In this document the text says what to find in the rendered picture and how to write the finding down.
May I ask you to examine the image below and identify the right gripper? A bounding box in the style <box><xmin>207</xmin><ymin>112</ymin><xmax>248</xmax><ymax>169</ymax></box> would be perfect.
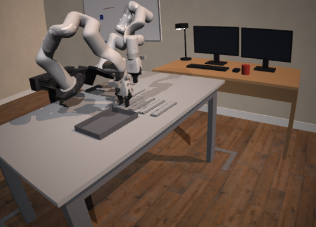
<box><xmin>115</xmin><ymin>80</ymin><xmax>133</xmax><ymax>107</ymax></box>

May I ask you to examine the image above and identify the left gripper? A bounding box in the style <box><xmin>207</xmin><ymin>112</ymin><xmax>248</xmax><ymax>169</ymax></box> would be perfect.
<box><xmin>126</xmin><ymin>57</ymin><xmax>142</xmax><ymax>83</ymax></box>

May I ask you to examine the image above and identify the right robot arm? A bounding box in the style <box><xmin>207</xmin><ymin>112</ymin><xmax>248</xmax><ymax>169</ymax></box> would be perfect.
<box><xmin>35</xmin><ymin>11</ymin><xmax>128</xmax><ymax>92</ymax></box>

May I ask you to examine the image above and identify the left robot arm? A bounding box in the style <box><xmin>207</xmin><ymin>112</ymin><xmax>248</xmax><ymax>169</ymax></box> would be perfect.
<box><xmin>106</xmin><ymin>1</ymin><xmax>154</xmax><ymax>60</ymax></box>

